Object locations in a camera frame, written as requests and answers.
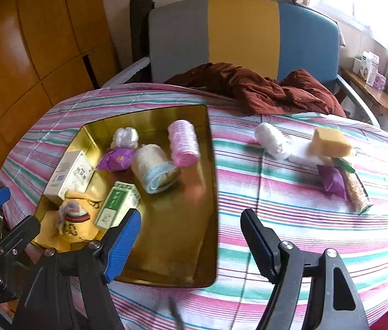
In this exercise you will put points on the gold metal tray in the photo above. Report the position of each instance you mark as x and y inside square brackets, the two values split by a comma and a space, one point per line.
[176, 220]

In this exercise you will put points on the beige bandage roll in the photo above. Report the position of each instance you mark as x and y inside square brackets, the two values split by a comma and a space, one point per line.
[154, 172]

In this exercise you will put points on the purple snack packet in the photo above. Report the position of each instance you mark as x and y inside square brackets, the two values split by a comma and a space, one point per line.
[333, 180]
[116, 160]

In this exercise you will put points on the window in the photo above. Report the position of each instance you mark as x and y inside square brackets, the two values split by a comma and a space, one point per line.
[352, 0]

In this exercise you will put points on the green and white box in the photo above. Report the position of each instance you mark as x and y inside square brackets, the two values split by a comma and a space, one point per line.
[116, 206]

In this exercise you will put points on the striped bedsheet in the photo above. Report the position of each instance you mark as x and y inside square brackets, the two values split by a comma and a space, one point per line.
[283, 220]

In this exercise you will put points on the green-topped grain packet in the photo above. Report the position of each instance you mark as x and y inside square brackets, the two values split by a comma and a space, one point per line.
[357, 189]

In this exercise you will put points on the pink bag roll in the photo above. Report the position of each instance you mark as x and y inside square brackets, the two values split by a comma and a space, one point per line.
[183, 142]

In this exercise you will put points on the small white box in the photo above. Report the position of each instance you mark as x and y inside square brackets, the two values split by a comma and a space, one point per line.
[356, 65]

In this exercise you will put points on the dark red quilt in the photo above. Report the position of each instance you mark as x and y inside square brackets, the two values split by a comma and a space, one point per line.
[259, 89]

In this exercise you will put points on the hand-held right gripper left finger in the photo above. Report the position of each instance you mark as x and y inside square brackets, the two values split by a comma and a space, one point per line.
[121, 244]

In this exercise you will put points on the wooden side table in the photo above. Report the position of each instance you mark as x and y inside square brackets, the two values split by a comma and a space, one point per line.
[379, 101]

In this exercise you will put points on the white cardboard box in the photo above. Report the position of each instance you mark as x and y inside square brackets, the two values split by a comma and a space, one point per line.
[70, 175]

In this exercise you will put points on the purple box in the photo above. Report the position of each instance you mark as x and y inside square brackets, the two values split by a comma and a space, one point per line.
[379, 81]

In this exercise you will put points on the white bed rail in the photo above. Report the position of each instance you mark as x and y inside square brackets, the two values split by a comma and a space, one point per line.
[128, 72]
[355, 98]

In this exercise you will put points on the wooden wardrobe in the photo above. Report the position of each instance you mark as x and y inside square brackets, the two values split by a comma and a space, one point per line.
[35, 58]

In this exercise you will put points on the grey yellow blue headboard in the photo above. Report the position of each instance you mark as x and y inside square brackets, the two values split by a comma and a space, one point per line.
[242, 34]

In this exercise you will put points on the black bed post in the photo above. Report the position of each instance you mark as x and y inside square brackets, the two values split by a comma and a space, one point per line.
[140, 24]

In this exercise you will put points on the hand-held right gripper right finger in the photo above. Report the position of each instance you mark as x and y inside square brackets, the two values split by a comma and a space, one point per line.
[259, 247]

